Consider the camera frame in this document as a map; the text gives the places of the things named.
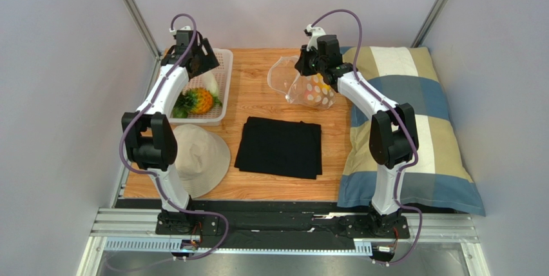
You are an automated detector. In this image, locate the fake white radish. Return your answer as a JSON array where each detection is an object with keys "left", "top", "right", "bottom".
[{"left": 201, "top": 71, "right": 220, "bottom": 97}]

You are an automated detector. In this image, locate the clear zip top bag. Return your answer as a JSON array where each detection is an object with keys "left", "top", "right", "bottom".
[{"left": 267, "top": 55, "right": 336, "bottom": 110}]

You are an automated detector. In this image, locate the fake peach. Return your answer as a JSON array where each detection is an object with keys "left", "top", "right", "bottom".
[{"left": 303, "top": 83, "right": 323, "bottom": 106}]

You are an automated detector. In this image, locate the fake pineapple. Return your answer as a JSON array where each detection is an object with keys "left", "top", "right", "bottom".
[{"left": 171, "top": 87, "right": 222, "bottom": 118}]

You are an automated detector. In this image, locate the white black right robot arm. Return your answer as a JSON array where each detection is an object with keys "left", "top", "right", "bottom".
[{"left": 295, "top": 28, "right": 419, "bottom": 237}]

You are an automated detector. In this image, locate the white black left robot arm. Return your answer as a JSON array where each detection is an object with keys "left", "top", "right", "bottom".
[{"left": 119, "top": 26, "right": 219, "bottom": 235}]

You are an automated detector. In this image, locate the fake yellow fruit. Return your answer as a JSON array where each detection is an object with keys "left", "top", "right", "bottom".
[{"left": 312, "top": 74, "right": 334, "bottom": 97}]

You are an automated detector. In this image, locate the white plastic basket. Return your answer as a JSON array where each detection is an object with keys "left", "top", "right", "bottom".
[{"left": 169, "top": 48, "right": 234, "bottom": 126}]

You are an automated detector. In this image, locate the folded black cloth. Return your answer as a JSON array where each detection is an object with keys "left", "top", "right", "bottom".
[{"left": 235, "top": 117, "right": 323, "bottom": 180}]

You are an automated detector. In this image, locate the beige bucket hat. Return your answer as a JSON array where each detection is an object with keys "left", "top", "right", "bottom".
[{"left": 173, "top": 124, "right": 231, "bottom": 199}]

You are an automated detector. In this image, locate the blue beige checked pillow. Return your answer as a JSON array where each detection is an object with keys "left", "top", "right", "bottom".
[{"left": 337, "top": 46, "right": 486, "bottom": 216}]

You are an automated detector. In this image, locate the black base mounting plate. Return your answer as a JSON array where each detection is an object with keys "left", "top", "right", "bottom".
[{"left": 155, "top": 200, "right": 410, "bottom": 250}]

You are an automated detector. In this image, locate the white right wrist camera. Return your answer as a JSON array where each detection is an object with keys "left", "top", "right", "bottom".
[{"left": 304, "top": 24, "right": 326, "bottom": 51}]

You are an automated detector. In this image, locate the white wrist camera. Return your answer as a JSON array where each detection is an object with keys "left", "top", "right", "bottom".
[
  {"left": 169, "top": 25, "right": 193, "bottom": 35},
  {"left": 304, "top": 24, "right": 326, "bottom": 51}
]

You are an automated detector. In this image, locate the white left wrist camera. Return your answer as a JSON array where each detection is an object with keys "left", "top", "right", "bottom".
[{"left": 169, "top": 25, "right": 193, "bottom": 35}]

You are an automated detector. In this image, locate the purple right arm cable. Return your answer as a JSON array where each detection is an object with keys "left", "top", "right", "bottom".
[{"left": 305, "top": 8, "right": 424, "bottom": 267}]

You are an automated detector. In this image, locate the aluminium frame rail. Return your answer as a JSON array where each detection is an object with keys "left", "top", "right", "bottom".
[{"left": 77, "top": 208, "right": 490, "bottom": 275}]

